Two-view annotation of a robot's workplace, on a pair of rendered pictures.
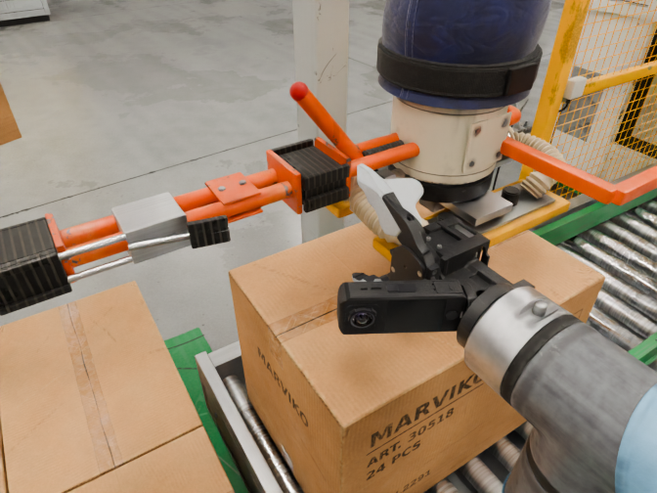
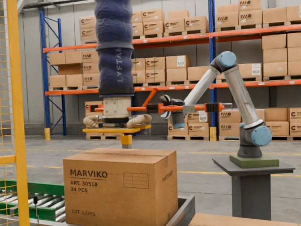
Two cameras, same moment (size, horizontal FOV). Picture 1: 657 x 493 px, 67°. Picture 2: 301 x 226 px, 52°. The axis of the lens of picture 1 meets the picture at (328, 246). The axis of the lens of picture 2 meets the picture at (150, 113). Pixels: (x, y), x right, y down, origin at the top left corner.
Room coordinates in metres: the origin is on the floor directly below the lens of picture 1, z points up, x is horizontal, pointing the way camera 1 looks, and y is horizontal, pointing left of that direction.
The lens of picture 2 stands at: (1.72, 1.52, 1.30)
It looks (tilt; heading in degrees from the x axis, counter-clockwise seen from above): 3 degrees down; 234
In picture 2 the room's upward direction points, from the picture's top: 2 degrees counter-clockwise
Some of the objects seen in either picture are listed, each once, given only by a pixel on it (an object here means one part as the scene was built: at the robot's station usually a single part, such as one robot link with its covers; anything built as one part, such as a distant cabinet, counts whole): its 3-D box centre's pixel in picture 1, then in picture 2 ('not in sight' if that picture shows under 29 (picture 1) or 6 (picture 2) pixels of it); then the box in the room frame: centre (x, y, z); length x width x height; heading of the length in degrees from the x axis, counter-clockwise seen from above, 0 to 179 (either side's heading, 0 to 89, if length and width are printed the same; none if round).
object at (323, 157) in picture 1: (308, 173); (154, 108); (0.60, 0.03, 1.23); 0.10 x 0.08 x 0.06; 33
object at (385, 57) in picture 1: (458, 57); (116, 90); (0.73, -0.18, 1.35); 0.23 x 0.23 x 0.04
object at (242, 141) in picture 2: not in sight; (249, 132); (-0.37, -0.01, 0.99); 0.17 x 0.15 x 0.18; 57
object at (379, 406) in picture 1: (406, 344); (122, 185); (0.73, -0.17, 0.75); 0.60 x 0.40 x 0.40; 122
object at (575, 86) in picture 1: (575, 87); not in sight; (1.54, -0.77, 1.02); 0.06 x 0.03 x 0.06; 122
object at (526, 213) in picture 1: (477, 215); (124, 124); (0.65, -0.23, 1.13); 0.34 x 0.10 x 0.05; 123
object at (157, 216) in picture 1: (152, 226); (189, 108); (0.48, 0.21, 1.23); 0.07 x 0.07 x 0.04; 33
